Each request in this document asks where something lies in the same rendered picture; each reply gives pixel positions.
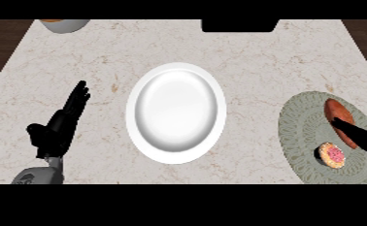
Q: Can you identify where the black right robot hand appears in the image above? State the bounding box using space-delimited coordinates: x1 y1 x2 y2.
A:
330 116 367 151

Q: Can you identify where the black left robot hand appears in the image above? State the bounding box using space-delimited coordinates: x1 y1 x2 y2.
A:
25 80 92 160

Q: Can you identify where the pink frosted cupcake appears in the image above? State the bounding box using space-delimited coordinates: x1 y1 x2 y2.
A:
317 142 346 170

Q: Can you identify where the grey-green round placemat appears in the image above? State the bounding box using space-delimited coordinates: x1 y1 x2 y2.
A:
277 90 367 185

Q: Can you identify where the white oval plate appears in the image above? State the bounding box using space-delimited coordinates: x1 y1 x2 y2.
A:
124 62 228 165

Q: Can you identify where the orange-brown oval food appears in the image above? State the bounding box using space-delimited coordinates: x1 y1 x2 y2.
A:
322 98 359 150

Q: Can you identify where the grey bowl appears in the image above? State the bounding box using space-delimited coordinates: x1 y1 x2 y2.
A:
38 19 92 34

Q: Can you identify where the black appliance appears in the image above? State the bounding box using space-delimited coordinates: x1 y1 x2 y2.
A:
201 19 280 33

